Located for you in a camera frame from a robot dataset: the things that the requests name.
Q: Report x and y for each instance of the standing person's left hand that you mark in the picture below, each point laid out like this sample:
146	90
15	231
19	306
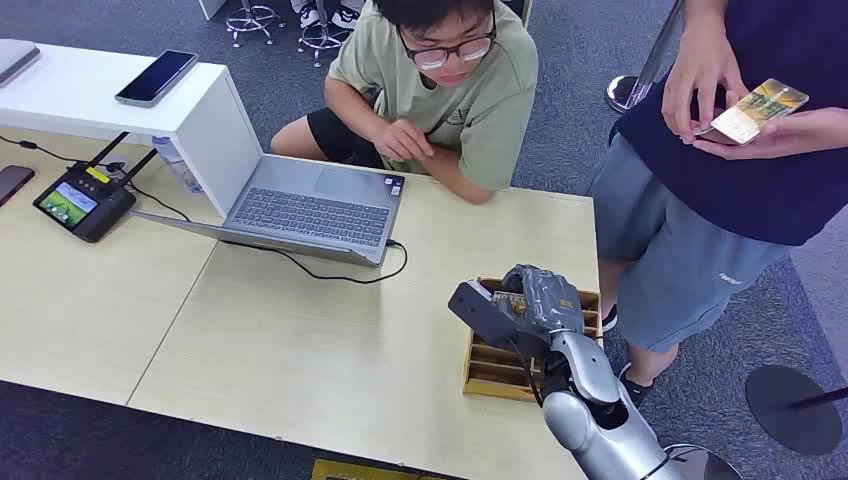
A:
782	139

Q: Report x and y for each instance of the standing person's right hand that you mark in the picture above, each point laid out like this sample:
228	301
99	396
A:
699	79

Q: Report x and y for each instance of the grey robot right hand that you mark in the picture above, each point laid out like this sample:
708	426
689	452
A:
550	298

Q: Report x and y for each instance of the stack of printed cards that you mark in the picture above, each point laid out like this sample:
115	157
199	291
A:
755	112

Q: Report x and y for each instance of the standing person's left forearm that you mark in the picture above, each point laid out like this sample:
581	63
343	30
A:
833	127

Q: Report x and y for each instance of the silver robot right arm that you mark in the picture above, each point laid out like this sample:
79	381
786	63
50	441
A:
586	374

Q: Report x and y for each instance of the standing person's right forearm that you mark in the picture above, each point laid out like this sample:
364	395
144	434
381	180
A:
715	13

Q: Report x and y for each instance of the standing person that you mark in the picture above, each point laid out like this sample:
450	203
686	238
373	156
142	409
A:
729	192

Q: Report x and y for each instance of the wooden slotted card tray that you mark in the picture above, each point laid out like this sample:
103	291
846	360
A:
493	379

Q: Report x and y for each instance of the seated person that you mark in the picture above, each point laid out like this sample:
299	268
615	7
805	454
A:
464	99

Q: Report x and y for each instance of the background person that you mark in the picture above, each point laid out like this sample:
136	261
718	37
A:
344	16

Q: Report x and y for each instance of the grey open laptop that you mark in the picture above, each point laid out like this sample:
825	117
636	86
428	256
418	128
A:
311	215

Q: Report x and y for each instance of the yellow floor marker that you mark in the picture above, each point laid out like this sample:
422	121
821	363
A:
358	470

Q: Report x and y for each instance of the black round stanchion base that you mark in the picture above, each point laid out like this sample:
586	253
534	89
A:
788	417

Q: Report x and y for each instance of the black rimmed glasses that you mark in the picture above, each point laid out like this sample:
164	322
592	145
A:
432	58

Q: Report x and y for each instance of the chrome stool base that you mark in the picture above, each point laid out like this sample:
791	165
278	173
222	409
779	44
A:
319	40
252	18

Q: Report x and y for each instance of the clear plastic water bottle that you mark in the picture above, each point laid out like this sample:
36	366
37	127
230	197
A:
177	166

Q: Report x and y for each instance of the white cabinet corner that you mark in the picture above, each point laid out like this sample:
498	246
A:
210	6

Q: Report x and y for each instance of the black smartphone with silver edge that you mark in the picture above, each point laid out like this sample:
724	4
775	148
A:
156	78

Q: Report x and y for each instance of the black controller with screen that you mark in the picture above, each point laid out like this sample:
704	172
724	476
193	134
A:
86	206

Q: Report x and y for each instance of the white desk shelf riser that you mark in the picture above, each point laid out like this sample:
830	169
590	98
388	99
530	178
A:
73	93

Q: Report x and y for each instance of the dark brown smartphone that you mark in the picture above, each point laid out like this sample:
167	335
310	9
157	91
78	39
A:
12	182

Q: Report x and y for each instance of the grey closed tablet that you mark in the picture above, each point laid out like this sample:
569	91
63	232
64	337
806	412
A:
13	58

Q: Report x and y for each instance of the dark grey wrist camera box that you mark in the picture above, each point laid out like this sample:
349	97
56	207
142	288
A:
484	318

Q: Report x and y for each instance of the chrome stanchion post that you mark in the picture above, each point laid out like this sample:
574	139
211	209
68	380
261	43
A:
623	93

